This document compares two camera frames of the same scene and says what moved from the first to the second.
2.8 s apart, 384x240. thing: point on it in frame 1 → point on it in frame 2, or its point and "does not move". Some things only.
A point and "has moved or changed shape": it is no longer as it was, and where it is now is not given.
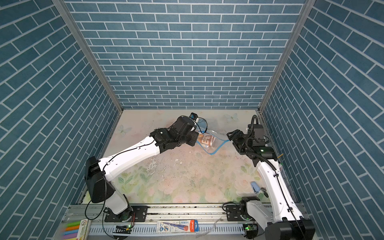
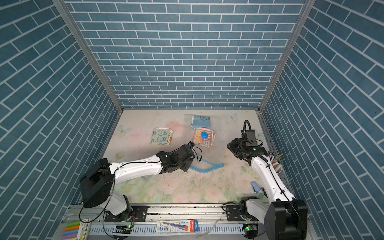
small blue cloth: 255,187 does not move
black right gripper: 237,134 → 232,146
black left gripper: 194,135 → 189,162
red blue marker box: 177,226 does not move
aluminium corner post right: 309,6 does not move
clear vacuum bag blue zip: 210,140 has moved or changed shape
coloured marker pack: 77,230 does not move
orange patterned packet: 205,140 has moved or changed shape
